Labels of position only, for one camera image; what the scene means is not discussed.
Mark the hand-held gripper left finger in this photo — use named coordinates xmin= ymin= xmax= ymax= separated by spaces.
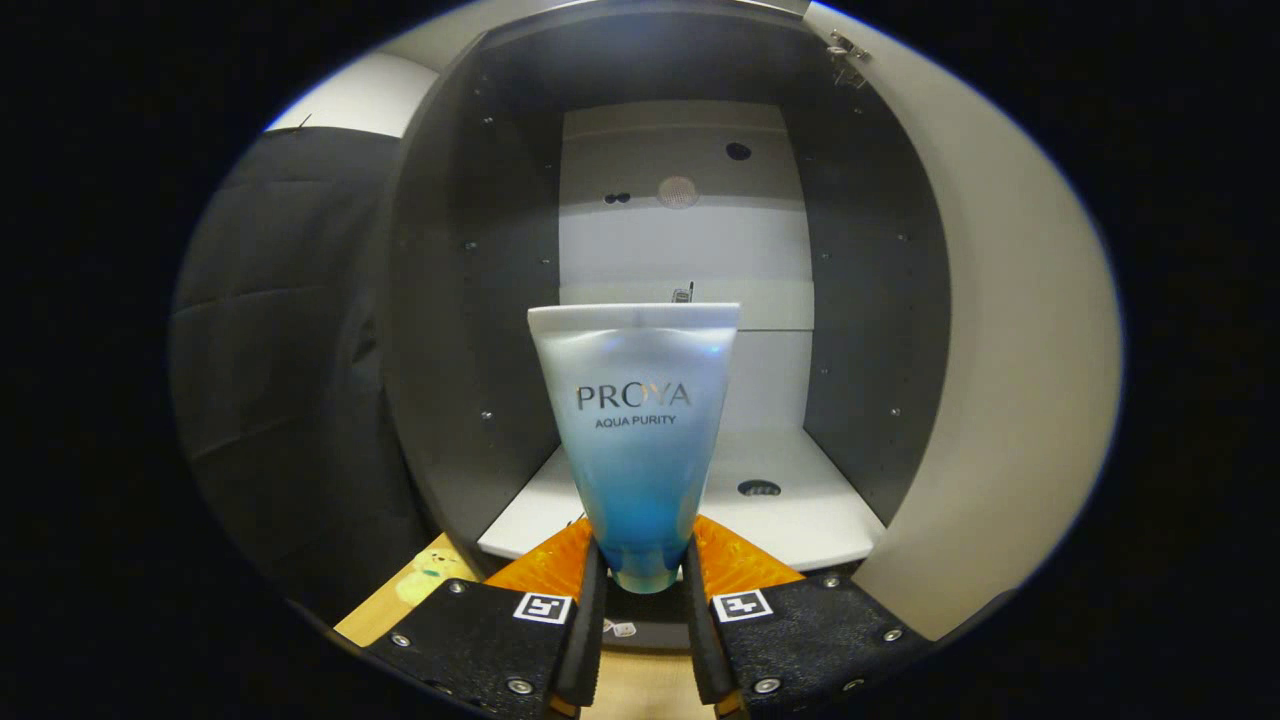
xmin=365 ymin=515 xmax=608 ymax=720

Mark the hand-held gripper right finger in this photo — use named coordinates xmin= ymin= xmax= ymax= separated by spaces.
xmin=683 ymin=513 xmax=936 ymax=720

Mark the blue and white cosmetic tube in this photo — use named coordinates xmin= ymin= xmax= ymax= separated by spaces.
xmin=527 ymin=303 xmax=742 ymax=595

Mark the pale yellow toy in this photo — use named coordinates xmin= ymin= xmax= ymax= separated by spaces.
xmin=395 ymin=545 xmax=481 ymax=607

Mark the dark grey cabinet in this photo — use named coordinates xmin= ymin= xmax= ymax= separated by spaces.
xmin=383 ymin=0 xmax=951 ymax=653

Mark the black backdrop cloth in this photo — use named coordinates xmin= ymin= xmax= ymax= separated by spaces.
xmin=168 ymin=127 xmax=443 ymax=626

